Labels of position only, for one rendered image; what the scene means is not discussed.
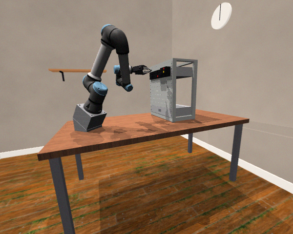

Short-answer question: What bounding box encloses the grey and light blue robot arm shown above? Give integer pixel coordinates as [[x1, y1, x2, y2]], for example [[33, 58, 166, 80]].
[[83, 24, 133, 114]]

